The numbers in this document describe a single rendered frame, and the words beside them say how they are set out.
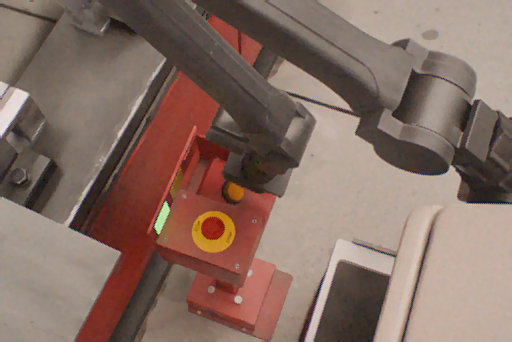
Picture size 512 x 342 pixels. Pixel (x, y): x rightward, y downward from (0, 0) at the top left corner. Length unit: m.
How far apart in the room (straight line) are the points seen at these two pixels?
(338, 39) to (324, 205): 1.36
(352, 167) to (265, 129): 1.21
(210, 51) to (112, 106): 0.40
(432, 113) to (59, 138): 0.64
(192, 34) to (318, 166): 1.31
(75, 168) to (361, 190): 1.10
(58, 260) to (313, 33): 0.46
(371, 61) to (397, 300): 0.22
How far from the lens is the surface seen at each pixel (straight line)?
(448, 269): 0.49
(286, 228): 1.87
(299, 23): 0.56
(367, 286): 0.78
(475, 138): 0.63
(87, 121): 1.06
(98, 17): 1.10
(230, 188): 1.13
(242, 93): 0.73
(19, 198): 1.00
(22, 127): 1.02
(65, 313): 0.84
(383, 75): 0.59
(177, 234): 1.06
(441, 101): 0.62
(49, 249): 0.86
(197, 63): 0.69
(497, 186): 0.67
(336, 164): 1.95
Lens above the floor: 1.80
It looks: 69 degrees down
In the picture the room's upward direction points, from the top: 1 degrees clockwise
